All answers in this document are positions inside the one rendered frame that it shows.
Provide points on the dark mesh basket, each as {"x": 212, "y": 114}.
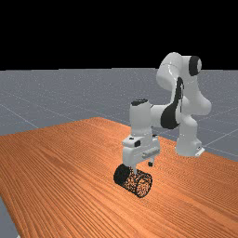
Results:
{"x": 139, "y": 184}

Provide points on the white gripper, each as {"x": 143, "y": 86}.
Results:
{"x": 136, "y": 152}

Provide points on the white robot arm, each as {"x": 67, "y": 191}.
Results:
{"x": 186, "y": 102}

